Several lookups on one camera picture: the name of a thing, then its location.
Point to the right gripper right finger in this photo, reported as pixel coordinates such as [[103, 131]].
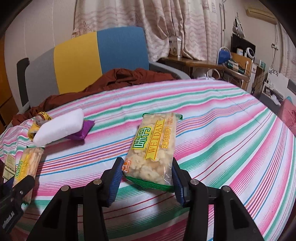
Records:
[[181, 179]]

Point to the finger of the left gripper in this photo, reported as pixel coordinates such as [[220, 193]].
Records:
[[23, 185]]

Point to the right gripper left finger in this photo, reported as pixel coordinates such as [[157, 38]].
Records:
[[111, 180]]

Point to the Weidan snack packet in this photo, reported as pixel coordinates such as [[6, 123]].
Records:
[[28, 164], [150, 157]]

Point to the purple snack packet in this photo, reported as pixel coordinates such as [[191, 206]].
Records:
[[81, 135]]

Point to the white foam block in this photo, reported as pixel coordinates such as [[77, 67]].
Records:
[[59, 127]]

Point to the green white small carton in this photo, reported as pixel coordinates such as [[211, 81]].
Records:
[[9, 168]]

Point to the striped pink green bedsheet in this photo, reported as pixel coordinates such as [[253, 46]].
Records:
[[226, 137]]

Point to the yellow grey glove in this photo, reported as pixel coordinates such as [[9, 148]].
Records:
[[40, 119]]

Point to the dark red blanket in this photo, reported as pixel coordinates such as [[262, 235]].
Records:
[[112, 80]]

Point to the grey yellow blue headboard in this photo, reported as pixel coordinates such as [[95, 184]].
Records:
[[77, 63]]

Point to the wooden bedside desk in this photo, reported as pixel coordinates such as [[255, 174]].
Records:
[[189, 66]]

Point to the white carton on desk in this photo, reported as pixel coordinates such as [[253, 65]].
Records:
[[175, 43]]

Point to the white air conditioner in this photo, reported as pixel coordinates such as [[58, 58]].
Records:
[[263, 15]]

